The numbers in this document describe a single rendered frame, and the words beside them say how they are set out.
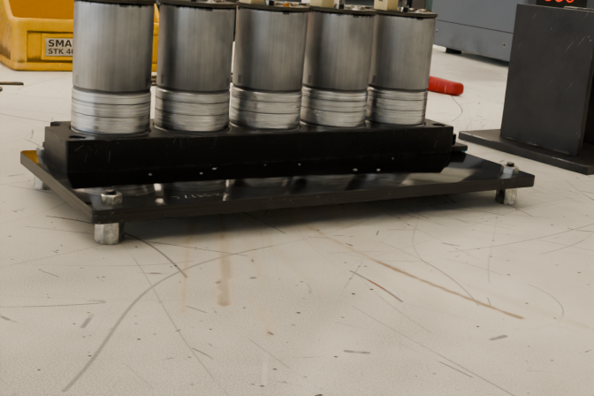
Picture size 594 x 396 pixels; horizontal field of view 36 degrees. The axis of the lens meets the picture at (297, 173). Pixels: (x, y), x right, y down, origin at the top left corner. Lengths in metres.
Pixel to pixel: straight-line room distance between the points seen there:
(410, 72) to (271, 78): 0.06
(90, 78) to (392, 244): 0.10
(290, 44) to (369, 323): 0.12
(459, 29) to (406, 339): 0.69
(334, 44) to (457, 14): 0.57
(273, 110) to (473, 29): 0.56
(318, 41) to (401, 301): 0.13
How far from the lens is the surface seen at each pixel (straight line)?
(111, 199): 0.24
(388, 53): 0.33
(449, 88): 0.60
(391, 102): 0.34
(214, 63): 0.29
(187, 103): 0.29
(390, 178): 0.30
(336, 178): 0.29
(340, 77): 0.32
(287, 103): 0.31
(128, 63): 0.28
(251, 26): 0.30
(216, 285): 0.22
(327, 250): 0.25
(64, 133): 0.28
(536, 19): 0.43
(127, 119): 0.28
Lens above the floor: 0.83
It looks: 13 degrees down
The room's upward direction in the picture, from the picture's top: 5 degrees clockwise
